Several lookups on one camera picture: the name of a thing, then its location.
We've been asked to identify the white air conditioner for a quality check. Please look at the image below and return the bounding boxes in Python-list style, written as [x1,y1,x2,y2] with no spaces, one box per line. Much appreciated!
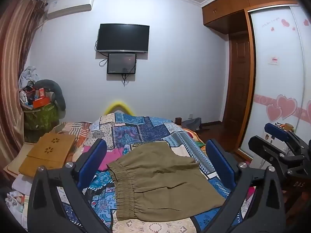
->
[46,0,95,19]

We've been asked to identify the black wall television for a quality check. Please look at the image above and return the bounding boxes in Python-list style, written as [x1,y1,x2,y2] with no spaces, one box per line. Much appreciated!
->
[95,23,150,54]

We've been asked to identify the yellow curved headrest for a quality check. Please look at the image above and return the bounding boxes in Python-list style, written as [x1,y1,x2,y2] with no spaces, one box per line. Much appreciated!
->
[103,99,133,115]

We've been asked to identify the pile of pale clothes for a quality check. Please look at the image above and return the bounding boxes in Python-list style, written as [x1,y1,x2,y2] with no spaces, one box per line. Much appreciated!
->
[19,66,39,89]

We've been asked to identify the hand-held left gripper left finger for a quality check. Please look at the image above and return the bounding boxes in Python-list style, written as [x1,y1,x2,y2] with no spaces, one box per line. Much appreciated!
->
[27,138,112,233]

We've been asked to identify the blue patchwork quilt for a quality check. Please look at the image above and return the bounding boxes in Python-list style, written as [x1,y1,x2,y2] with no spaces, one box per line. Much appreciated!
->
[57,114,246,233]

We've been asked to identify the wooden lap table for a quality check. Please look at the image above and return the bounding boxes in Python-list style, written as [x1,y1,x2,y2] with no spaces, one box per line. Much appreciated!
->
[19,133,77,177]

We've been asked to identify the colourful fleece blanket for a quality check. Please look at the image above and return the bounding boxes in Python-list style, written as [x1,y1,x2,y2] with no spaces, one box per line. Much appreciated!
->
[181,126,210,149]

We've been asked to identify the wooden wardrobe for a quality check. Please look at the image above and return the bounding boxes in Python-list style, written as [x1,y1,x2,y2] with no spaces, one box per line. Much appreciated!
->
[201,0,303,151]

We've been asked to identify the orange striped cloth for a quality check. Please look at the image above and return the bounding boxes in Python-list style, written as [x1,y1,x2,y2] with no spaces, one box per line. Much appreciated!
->
[52,122,93,139]

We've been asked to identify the white heart-print sliding door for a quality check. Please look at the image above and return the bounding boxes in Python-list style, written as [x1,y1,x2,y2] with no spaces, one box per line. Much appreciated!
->
[238,4,311,162]

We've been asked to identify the grey curved pillow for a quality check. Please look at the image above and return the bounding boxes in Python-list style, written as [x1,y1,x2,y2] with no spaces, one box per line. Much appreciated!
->
[34,79,66,111]

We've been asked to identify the pink cloth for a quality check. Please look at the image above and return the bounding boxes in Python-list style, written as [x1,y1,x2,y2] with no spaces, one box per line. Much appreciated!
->
[83,147,126,172]

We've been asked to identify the olive green pants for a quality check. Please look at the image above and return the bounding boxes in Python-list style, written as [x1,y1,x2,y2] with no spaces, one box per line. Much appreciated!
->
[107,142,226,221]

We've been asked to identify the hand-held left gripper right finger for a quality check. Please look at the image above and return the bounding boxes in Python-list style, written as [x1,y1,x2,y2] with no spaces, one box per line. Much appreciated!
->
[199,139,287,233]

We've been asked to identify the brown wooden door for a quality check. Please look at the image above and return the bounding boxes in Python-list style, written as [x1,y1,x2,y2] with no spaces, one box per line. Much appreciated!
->
[222,33,253,127]

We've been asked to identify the pile of white papers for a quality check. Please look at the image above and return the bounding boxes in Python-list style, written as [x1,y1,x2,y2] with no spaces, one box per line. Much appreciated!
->
[5,175,31,227]

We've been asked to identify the orange box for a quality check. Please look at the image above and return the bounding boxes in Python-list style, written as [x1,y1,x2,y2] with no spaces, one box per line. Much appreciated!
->
[32,97,50,109]

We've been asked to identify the dark grey bag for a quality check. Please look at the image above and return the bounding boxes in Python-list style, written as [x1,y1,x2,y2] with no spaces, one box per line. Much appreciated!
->
[182,118,202,132]

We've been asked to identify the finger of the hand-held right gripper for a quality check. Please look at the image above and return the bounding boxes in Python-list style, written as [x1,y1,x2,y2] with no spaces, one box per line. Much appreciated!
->
[264,123,307,149]
[248,135,308,173]

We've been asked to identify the striped brown curtain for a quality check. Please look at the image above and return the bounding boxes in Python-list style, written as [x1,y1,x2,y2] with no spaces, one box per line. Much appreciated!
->
[0,0,48,156]

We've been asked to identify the small black wall monitor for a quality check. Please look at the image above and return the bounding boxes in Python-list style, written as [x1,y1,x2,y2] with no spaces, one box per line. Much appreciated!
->
[107,53,136,75]

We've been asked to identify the beige flat board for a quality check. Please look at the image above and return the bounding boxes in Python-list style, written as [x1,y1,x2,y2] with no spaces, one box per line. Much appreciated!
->
[3,142,30,176]

